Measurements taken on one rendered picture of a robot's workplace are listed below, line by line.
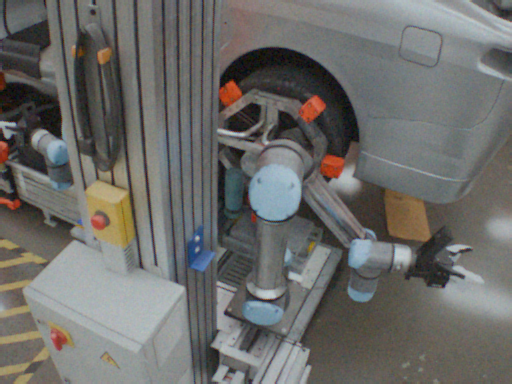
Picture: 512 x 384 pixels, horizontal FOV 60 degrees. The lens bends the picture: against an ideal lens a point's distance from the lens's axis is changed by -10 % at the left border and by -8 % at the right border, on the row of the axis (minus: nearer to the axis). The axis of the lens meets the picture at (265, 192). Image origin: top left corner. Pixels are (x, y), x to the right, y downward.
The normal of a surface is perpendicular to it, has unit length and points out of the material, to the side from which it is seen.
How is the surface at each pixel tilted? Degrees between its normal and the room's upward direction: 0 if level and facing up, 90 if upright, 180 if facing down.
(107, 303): 0
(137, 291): 0
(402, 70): 90
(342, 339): 0
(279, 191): 82
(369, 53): 90
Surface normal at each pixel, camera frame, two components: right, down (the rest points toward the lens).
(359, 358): 0.07, -0.79
